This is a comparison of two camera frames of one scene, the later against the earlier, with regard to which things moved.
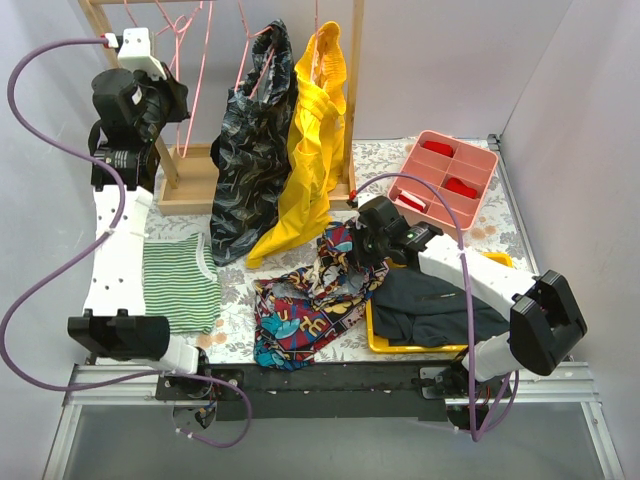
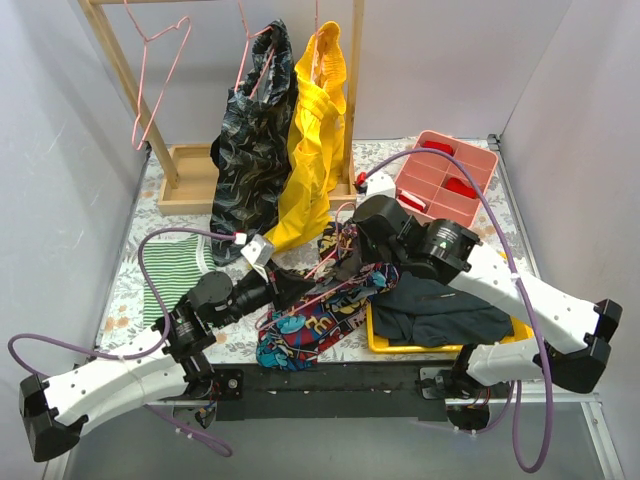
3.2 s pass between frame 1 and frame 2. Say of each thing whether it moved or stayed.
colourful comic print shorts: moved
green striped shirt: stayed
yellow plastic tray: stayed
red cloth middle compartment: stayed
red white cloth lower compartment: stayed
